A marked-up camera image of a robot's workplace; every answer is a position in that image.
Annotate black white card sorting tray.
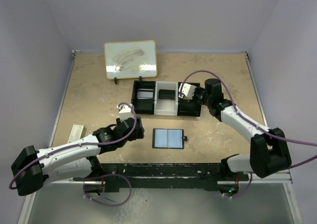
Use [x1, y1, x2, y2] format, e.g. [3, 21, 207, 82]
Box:
[131, 80, 201, 117]

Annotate black leather card holder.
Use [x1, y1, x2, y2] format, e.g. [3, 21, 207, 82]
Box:
[152, 128, 188, 149]

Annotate white board with yellow rim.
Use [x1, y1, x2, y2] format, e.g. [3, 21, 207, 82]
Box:
[104, 40, 158, 81]

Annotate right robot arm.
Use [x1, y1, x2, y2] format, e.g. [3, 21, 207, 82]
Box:
[181, 79, 292, 180]

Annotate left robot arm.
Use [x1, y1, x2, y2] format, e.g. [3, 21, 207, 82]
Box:
[9, 116, 144, 196]

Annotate black VIP cards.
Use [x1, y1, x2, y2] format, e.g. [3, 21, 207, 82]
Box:
[158, 89, 175, 100]

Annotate silver VIP cards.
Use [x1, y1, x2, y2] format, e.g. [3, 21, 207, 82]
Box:
[136, 89, 154, 100]

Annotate small white green box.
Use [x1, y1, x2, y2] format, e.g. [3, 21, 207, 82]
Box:
[67, 124, 85, 143]

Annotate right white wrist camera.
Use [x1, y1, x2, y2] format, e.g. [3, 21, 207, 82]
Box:
[178, 83, 196, 98]

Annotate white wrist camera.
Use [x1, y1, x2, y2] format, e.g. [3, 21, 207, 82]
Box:
[178, 83, 196, 98]
[117, 104, 134, 121]

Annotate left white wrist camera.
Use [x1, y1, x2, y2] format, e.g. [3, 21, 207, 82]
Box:
[117, 104, 134, 121]

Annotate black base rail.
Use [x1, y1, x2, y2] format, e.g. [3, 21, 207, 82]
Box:
[88, 163, 249, 191]

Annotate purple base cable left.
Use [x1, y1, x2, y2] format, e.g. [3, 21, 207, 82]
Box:
[83, 174, 131, 207]

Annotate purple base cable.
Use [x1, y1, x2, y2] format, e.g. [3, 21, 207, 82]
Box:
[83, 174, 131, 207]
[221, 171, 253, 199]

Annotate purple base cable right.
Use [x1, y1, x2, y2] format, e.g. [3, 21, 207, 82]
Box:
[221, 171, 253, 199]

